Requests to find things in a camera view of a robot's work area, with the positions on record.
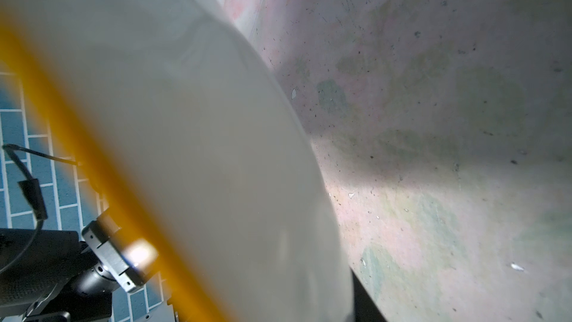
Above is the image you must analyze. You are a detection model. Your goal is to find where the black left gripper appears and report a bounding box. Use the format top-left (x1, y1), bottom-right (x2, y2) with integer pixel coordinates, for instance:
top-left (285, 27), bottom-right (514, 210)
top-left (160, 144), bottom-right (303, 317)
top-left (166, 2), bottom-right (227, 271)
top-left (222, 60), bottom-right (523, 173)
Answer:
top-left (70, 210), bottom-right (159, 298)

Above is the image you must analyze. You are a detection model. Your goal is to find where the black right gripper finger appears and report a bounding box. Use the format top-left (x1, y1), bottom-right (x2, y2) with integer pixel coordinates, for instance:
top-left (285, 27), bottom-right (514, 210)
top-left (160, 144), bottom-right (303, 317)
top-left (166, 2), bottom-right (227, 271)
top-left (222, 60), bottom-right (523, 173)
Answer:
top-left (352, 271), bottom-right (387, 322)

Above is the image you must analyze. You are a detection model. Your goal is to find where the yellow rimmed plate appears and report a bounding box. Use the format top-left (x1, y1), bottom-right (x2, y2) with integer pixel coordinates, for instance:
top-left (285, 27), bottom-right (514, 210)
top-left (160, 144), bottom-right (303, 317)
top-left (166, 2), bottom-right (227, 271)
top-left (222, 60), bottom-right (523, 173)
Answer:
top-left (1, 0), bottom-right (355, 321)

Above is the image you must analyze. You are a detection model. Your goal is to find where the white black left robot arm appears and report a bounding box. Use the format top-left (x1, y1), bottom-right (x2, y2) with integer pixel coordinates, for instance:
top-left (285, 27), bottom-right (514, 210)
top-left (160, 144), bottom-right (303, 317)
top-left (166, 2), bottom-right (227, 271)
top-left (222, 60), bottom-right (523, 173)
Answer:
top-left (1, 213), bottom-right (159, 321)

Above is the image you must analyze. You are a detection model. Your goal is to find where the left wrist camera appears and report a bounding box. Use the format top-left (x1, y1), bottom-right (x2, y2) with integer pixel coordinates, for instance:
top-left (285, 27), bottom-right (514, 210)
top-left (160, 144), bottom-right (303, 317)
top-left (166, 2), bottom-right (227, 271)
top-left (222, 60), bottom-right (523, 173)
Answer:
top-left (1, 144), bottom-right (82, 319)

